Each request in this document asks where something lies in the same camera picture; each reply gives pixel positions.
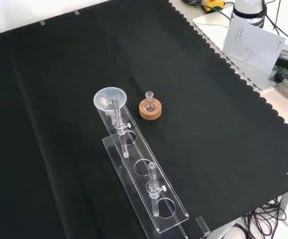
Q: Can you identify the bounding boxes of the white paper booklet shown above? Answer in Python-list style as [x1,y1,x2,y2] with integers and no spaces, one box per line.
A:
[222,17,287,74]

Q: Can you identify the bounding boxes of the black cable bundle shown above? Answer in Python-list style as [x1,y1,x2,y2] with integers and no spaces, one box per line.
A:
[242,196,288,238]

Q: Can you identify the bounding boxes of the small round-bottom glass flask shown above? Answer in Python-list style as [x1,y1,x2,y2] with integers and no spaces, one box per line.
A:
[144,91,158,113]

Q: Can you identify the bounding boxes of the black cloth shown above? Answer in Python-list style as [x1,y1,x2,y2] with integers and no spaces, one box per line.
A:
[0,0,288,239]

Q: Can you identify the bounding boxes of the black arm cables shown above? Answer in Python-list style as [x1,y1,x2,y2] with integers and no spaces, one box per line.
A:
[263,0,288,52]

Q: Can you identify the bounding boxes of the pale board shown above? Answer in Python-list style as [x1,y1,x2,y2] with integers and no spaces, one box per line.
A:
[192,10,288,91]

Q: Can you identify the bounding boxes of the cork ring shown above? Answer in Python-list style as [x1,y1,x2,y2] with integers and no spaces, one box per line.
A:
[139,99,163,121]

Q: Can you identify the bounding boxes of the translucent plastic funnel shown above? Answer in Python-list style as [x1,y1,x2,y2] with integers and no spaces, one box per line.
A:
[93,86,128,117]

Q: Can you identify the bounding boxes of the yellow stop button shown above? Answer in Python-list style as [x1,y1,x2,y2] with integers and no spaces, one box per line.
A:
[200,0,225,13]

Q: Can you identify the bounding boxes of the clear acrylic funnel stand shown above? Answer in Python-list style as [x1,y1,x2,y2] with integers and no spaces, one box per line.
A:
[96,95,190,239]

